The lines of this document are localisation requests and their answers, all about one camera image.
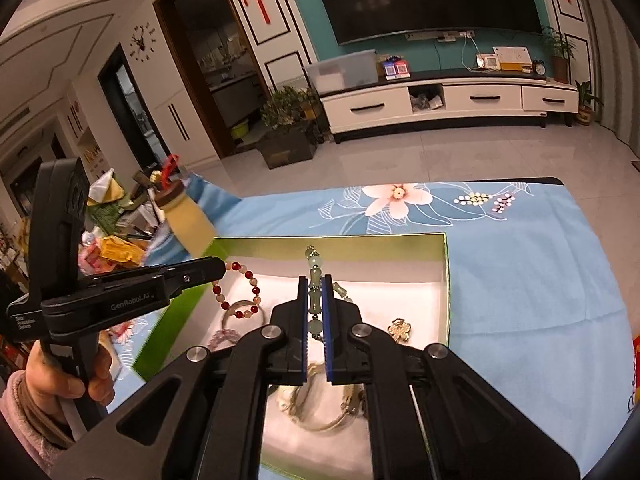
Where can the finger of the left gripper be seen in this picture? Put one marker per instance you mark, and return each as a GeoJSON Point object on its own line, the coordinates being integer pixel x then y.
{"type": "Point", "coordinates": [165, 274]}

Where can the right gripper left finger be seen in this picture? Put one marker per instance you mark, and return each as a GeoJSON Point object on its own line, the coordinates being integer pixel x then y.
{"type": "Point", "coordinates": [203, 415]}

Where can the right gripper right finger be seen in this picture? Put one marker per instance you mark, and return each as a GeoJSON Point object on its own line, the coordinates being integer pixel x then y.
{"type": "Point", "coordinates": [431, 416]}

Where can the white digital watch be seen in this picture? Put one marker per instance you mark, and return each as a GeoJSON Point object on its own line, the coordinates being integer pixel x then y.
{"type": "Point", "coordinates": [319, 406]}

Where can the gold clover brooch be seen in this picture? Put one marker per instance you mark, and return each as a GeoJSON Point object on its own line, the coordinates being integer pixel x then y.
{"type": "Point", "coordinates": [400, 330]}

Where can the silver bangle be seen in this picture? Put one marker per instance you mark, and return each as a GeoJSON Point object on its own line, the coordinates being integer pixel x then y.
{"type": "Point", "coordinates": [241, 317]}

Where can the left hand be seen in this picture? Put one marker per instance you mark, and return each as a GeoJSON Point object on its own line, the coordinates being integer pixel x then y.
{"type": "Point", "coordinates": [48, 384]}

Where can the yellow bottle brown lid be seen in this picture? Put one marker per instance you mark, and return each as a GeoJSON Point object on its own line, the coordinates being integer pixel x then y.
{"type": "Point", "coordinates": [187, 221]}

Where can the blue floral tablecloth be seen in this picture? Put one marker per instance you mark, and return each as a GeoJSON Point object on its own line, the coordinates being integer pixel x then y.
{"type": "Point", "coordinates": [535, 307]}

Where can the green cardboard box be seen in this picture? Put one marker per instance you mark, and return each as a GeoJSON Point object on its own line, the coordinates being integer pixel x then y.
{"type": "Point", "coordinates": [386, 276]}

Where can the potted green plant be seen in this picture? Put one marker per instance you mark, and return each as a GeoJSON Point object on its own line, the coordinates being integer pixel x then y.
{"type": "Point", "coordinates": [291, 117]}

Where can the clear storage bin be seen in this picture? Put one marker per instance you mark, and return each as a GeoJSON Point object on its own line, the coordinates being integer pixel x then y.
{"type": "Point", "coordinates": [344, 72]}

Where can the white tv cabinet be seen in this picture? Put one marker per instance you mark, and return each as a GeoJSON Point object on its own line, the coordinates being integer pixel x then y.
{"type": "Point", "coordinates": [436, 98]}

